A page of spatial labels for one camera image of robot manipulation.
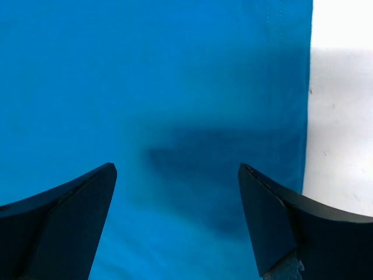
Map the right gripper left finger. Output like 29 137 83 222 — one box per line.
1 163 117 280

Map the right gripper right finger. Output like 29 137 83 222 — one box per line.
238 164 372 280

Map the blue t shirt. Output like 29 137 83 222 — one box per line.
1 1 313 279

